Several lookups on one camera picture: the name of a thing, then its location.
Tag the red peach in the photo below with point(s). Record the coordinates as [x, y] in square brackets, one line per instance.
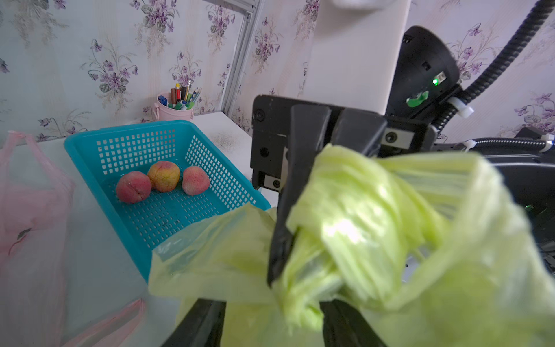
[133, 187]

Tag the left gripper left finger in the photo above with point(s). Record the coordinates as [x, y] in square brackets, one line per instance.
[201, 326]

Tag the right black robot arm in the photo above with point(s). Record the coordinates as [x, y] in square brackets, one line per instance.
[420, 76]

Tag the yellow-orange peach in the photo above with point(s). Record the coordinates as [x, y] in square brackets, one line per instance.
[164, 176]

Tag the yellow-green plastic bag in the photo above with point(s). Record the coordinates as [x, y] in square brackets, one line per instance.
[430, 247]

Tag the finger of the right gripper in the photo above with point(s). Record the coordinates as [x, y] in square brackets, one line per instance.
[360, 131]
[308, 128]

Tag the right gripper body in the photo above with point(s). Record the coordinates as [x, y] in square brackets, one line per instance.
[288, 132]

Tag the pink plastic bag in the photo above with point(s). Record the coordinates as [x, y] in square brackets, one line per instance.
[33, 238]

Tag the pink peach right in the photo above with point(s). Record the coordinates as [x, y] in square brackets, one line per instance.
[195, 181]

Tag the teal plastic basket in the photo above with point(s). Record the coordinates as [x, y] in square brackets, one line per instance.
[102, 157]

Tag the pink pen cup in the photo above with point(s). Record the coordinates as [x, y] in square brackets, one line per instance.
[178, 104]

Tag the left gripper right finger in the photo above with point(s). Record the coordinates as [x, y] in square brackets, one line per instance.
[344, 326]

